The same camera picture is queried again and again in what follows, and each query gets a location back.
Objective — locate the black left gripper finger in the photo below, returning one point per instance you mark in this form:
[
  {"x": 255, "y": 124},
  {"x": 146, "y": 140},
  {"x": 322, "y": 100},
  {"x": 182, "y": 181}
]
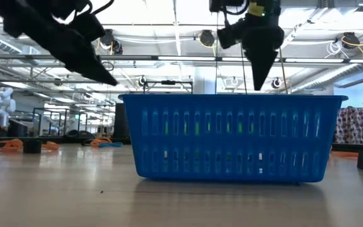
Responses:
[{"x": 74, "y": 56}]

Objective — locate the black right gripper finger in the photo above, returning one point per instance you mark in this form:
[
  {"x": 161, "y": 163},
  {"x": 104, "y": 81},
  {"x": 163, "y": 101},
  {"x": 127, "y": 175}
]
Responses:
[{"x": 260, "y": 69}]

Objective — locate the blue rubber band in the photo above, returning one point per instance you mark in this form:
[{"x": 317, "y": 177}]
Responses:
[{"x": 112, "y": 145}]

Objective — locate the small orange rubber band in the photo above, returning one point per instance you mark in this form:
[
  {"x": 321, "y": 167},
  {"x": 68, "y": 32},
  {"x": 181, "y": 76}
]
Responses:
[{"x": 8, "y": 145}]

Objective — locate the blue plastic basket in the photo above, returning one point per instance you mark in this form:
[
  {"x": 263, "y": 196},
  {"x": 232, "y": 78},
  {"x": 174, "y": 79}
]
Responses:
[{"x": 232, "y": 142}]

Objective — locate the black upright panel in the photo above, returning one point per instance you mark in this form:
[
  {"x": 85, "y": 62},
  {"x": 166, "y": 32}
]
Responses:
[{"x": 121, "y": 121}]

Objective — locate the white robot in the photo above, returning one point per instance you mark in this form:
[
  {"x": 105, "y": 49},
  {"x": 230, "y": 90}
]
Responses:
[{"x": 3, "y": 104}]

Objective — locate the black box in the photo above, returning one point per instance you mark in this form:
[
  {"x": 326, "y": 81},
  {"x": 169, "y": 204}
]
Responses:
[{"x": 17, "y": 129}]

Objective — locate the patterned cloth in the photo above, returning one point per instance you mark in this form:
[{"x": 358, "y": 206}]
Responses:
[{"x": 354, "y": 126}]

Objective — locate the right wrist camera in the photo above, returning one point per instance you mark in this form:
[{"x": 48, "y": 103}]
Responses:
[{"x": 232, "y": 34}]

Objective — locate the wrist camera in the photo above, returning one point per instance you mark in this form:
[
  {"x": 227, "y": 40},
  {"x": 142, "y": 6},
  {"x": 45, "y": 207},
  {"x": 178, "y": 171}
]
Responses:
[
  {"x": 232, "y": 34},
  {"x": 88, "y": 28}
]

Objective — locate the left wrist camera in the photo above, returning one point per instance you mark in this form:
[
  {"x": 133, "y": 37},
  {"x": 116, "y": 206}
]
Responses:
[{"x": 88, "y": 28}]

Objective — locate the horizontal metal rail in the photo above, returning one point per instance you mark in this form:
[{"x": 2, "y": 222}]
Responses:
[{"x": 11, "y": 56}]

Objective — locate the distant black rig frame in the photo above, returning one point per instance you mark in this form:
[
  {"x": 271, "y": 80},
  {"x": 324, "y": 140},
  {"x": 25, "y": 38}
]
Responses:
[{"x": 168, "y": 82}]

